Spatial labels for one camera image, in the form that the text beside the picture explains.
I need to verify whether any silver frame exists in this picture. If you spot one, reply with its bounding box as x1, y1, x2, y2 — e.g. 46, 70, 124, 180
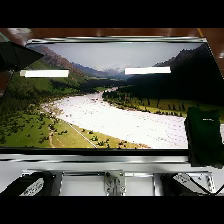
0, 148, 224, 197

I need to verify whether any dark green garment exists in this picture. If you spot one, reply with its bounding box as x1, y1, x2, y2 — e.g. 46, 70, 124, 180
183, 105, 224, 168

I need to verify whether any black garment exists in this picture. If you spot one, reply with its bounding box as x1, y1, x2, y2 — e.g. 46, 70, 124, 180
0, 41, 45, 73

